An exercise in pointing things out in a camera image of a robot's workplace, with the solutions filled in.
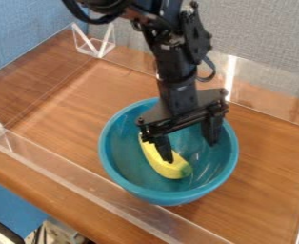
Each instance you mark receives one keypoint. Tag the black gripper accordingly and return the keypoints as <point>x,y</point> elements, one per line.
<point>181,107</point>

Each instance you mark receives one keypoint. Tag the yellow toy banana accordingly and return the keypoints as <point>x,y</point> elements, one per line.
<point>174,170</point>

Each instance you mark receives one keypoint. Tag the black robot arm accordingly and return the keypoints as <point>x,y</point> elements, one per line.
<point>178,42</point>

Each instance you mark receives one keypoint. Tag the blue plastic bowl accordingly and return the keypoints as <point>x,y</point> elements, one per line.
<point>128,168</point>

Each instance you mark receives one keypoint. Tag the clear acrylic back barrier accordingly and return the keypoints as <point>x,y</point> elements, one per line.
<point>257,86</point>

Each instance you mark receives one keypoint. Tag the clear acrylic barrier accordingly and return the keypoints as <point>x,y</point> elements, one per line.
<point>257,86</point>
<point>53,183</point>

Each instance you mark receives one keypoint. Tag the clear acrylic front barrier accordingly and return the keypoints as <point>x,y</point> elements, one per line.
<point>53,183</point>

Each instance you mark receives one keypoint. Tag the clear acrylic corner bracket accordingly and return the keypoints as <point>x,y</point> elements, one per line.
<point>92,46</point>

